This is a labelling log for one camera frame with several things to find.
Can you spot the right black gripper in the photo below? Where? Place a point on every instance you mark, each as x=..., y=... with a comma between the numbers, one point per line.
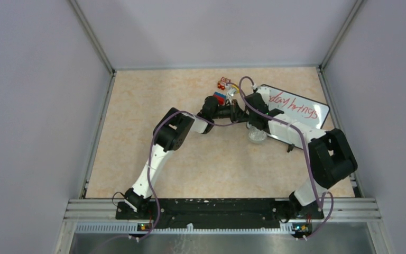
x=250, y=119

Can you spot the aluminium frame rail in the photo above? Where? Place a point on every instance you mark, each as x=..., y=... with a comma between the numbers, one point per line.
x=344, y=225

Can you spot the white cable duct strip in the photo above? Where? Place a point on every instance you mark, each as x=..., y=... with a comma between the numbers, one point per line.
x=135, y=228

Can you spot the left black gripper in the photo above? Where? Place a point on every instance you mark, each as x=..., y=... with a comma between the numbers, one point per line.
x=235, y=113

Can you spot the red and blue toy brick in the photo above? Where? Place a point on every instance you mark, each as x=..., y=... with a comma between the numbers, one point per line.
x=221, y=98

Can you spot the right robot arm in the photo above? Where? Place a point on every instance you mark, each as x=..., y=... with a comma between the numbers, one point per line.
x=328, y=156

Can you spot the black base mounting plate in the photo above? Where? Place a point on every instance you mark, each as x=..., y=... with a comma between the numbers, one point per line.
x=212, y=213

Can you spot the red owl toy block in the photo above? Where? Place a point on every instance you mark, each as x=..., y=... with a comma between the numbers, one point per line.
x=223, y=83

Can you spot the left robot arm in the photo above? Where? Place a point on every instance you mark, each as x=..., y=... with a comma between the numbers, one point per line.
x=169, y=135

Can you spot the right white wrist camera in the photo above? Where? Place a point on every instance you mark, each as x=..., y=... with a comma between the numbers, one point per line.
x=263, y=90

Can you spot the small whiteboard with black frame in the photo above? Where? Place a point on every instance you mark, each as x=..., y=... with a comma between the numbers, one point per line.
x=305, y=114

